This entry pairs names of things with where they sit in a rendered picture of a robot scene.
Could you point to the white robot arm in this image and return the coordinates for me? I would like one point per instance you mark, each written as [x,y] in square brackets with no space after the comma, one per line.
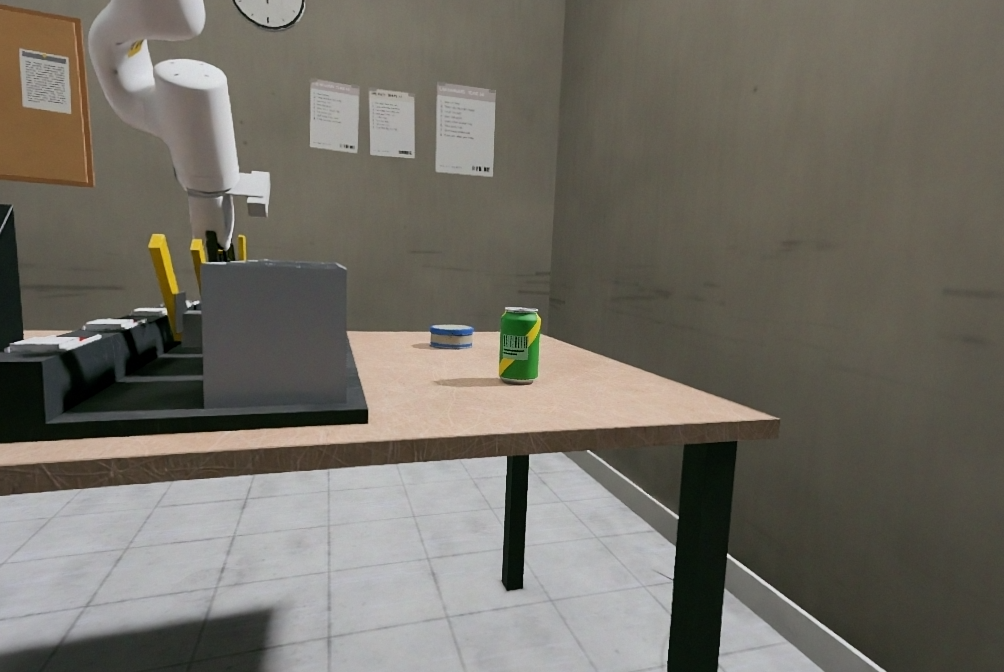
[189,109]

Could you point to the round tin with blue-rimmed lid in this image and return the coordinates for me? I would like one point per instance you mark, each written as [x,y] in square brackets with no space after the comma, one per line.
[452,337]

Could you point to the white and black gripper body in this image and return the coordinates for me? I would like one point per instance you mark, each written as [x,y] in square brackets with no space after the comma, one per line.
[211,211]

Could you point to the green drink can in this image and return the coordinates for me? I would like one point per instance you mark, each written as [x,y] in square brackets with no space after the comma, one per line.
[519,345]

